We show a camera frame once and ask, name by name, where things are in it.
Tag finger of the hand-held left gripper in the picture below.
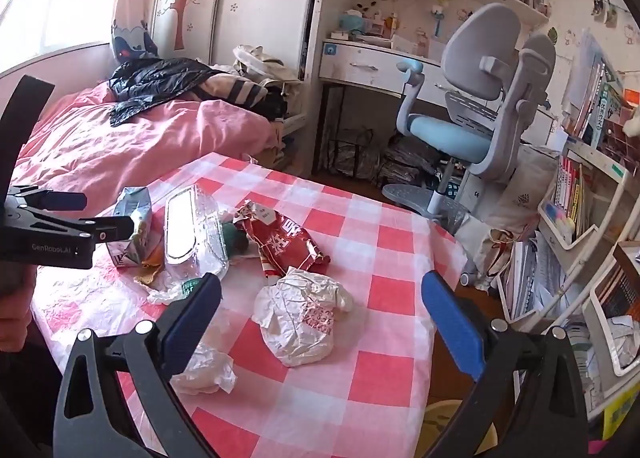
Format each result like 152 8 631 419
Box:
20 212 137 245
9 185 89 212

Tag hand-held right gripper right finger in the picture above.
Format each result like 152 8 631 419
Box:
415 270 588 458

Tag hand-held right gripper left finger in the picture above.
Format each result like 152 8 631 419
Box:
52 272 223 458

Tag blue snack bag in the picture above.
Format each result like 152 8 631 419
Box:
107 185 166 269

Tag white wrapper with green print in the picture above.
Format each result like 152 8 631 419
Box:
146 275 206 306

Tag white tissue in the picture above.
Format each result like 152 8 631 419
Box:
172 343 237 395

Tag orange breaded sausage pieces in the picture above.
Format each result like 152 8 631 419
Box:
134 238 166 285

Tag clear plastic container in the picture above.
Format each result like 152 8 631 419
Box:
162 184 231 281

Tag white paper wrapper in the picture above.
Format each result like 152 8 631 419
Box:
251 267 357 368

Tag yellow trash bin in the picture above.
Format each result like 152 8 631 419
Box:
422 398 501 458

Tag red snack wrapper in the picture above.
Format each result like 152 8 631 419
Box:
234 199 332 279

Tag person's left hand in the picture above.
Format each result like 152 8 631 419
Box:
0 288 37 352

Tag red white checkered tablecloth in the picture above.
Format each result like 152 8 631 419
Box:
30 152 468 458

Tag pink blanket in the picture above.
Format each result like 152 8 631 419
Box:
10 80 281 219

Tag stack of paper notebooks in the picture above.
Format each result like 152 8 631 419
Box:
502 233 566 319

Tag white tote bag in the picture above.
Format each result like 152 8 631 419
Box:
455 148 558 289

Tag black jacket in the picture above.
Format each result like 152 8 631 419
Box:
107 58 221 128

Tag dark plastic bag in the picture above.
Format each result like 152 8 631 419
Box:
380 135 441 189

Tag white bookshelf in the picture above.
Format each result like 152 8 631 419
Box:
500 138 640 419

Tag row of thin books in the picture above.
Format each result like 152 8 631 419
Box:
550 155 596 239

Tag beige navy striped cloth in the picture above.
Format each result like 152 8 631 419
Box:
197 70 273 111

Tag yellow book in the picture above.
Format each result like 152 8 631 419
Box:
602 388 640 441

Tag clear storage bag black trim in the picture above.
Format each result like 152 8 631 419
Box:
327 128 381 179

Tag beige tote bag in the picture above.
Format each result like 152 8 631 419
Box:
232 44 303 89

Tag white desk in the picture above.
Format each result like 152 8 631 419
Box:
315 35 551 174

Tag stack of large books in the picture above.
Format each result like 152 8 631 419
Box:
562 53 626 149

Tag white desk drawer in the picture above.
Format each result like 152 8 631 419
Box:
322 40 443 89

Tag grey and blue desk chair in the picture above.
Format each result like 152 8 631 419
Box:
382 2 558 219

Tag blue brush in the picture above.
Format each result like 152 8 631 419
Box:
429 5 447 39

